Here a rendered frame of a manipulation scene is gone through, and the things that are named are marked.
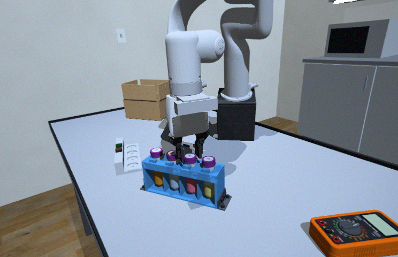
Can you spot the brown cardboard box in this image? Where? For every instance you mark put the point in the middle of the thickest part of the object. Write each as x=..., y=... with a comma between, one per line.
x=146, y=101

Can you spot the orange digital multimeter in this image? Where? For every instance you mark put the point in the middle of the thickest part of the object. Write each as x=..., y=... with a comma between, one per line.
x=369, y=233

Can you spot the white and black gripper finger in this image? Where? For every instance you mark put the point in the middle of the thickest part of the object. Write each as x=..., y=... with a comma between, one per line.
x=174, y=141
x=200, y=140

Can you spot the black table edge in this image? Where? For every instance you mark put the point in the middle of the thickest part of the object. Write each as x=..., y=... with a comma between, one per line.
x=373, y=160

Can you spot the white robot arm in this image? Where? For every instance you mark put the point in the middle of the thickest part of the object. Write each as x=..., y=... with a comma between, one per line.
x=186, y=50

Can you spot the purple screw cap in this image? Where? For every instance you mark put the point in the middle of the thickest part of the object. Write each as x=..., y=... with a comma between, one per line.
x=208, y=161
x=190, y=158
x=171, y=155
x=156, y=152

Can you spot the light grey button panel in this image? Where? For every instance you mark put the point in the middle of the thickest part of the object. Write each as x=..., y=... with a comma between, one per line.
x=167, y=146

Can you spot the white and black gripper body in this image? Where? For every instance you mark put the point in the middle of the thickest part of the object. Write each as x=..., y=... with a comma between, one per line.
x=184, y=125

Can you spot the blue tube rack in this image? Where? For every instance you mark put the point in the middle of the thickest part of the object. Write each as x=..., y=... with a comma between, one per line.
x=216, y=176

